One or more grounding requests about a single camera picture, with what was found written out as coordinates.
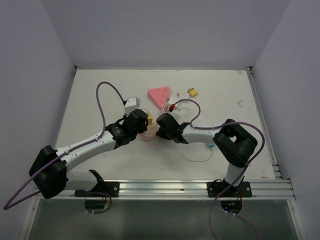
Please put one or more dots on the pink round socket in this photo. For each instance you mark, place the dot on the pink round socket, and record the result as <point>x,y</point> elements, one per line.
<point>150,133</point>

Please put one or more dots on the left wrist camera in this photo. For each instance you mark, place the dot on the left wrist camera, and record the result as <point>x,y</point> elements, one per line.
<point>132,103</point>

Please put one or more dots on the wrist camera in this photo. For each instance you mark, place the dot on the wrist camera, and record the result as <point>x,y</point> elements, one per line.
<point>174,107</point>
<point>132,103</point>

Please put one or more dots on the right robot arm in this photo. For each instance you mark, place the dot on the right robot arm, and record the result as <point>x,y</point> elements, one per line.
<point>235,143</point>

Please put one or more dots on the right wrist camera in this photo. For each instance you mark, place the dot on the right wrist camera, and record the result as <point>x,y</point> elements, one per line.
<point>174,107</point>

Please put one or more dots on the pink triangular power strip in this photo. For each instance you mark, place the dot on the pink triangular power strip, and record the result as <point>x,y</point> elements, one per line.
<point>159,96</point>

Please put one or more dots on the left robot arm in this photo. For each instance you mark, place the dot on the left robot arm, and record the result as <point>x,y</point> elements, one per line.
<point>51,169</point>

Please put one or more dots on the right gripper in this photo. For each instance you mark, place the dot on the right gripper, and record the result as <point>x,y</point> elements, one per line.
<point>161,133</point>

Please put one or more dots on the small yellow plug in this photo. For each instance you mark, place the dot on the small yellow plug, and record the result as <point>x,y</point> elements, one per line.
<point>150,119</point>

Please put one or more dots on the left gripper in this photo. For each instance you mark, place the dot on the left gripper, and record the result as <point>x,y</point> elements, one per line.
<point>143,128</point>

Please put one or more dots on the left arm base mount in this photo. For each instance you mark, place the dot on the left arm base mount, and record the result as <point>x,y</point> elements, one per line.
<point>107,188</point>

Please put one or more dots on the yellow plug adapter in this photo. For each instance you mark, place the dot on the yellow plug adapter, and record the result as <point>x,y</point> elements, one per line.
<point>192,92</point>

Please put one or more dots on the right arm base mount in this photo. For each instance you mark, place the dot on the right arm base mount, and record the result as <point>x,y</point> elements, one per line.
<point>215,187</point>

